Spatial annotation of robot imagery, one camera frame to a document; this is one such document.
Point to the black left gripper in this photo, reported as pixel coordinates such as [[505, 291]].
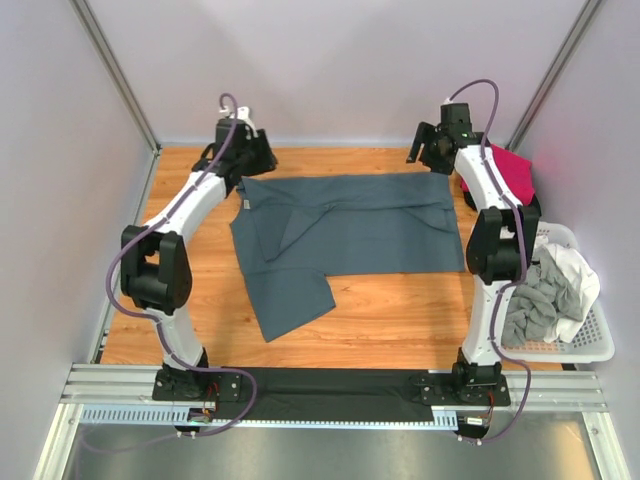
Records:
[[267, 161]]

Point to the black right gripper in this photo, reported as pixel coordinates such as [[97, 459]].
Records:
[[421, 137]]

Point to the blue-grey t-shirt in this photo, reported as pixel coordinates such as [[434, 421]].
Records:
[[291, 234]]

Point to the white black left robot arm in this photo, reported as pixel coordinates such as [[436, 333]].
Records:
[[154, 267]]

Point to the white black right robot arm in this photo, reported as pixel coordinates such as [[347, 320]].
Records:
[[501, 243]]

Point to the folded pink t-shirt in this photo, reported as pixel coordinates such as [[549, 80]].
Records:
[[516, 171]]

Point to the folded black t-shirt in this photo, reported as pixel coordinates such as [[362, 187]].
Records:
[[469, 201]]

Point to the grey t-shirt in basket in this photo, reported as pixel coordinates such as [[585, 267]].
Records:
[[537, 305]]

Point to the white t-shirt in basket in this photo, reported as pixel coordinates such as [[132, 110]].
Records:
[[583, 280]]

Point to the white plastic laundry basket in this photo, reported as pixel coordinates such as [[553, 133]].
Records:
[[592, 343]]

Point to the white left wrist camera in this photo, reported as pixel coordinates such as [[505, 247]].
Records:
[[245, 117]]

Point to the right aluminium corner post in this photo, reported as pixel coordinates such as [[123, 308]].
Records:
[[568, 47]]

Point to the aluminium corner post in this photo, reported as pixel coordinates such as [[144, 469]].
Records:
[[568, 47], [97, 36]]

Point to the left aluminium corner post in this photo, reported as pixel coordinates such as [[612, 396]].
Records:
[[97, 36]]

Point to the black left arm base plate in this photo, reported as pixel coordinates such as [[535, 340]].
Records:
[[180, 385]]

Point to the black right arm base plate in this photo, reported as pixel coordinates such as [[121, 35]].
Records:
[[446, 389]]

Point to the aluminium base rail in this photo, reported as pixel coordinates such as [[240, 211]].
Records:
[[127, 384]]

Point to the grey slotted cable duct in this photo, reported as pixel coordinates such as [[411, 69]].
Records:
[[184, 416]]

